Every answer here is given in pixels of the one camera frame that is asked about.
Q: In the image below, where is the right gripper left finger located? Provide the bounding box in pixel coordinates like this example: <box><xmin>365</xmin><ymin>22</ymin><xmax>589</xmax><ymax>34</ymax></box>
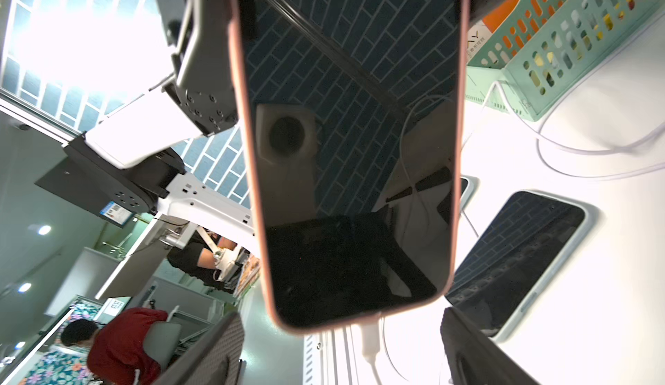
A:
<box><xmin>153</xmin><ymin>312</ymin><xmax>245</xmax><ymax>385</ymax></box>

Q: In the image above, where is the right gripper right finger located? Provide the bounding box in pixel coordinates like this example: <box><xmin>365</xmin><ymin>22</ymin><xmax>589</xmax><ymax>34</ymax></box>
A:
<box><xmin>440</xmin><ymin>307</ymin><xmax>538</xmax><ymax>385</ymax></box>

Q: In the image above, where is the black phone green case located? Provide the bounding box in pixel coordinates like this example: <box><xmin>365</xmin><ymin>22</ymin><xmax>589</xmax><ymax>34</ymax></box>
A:
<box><xmin>459</xmin><ymin>175</ymin><xmax>480</xmax><ymax>213</ymax></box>
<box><xmin>446</xmin><ymin>190</ymin><xmax>597</xmax><ymax>343</ymax></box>

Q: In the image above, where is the white charging cable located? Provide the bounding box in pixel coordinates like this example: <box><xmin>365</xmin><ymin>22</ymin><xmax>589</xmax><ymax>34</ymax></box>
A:
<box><xmin>461</xmin><ymin>80</ymin><xmax>665</xmax><ymax>181</ymax></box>
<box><xmin>357</xmin><ymin>319</ymin><xmax>385</xmax><ymax>385</ymax></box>

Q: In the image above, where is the black phone pink case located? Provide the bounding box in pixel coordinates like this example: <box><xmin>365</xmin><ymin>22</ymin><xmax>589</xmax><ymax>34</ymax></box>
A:
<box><xmin>242</xmin><ymin>0</ymin><xmax>470</xmax><ymax>333</ymax></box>

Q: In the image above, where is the person in red shirt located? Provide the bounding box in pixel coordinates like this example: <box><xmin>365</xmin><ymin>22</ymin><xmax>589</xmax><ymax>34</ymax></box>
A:
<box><xmin>61</xmin><ymin>307</ymin><xmax>169</xmax><ymax>385</ymax></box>

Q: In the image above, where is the orange folder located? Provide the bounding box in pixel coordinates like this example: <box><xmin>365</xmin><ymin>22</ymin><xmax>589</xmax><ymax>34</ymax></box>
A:
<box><xmin>482</xmin><ymin>0</ymin><xmax>519</xmax><ymax>33</ymax></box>

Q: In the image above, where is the green mesh file organizer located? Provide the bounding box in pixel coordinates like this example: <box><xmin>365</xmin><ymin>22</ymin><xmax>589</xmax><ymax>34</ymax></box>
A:
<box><xmin>465</xmin><ymin>0</ymin><xmax>664</xmax><ymax>122</ymax></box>

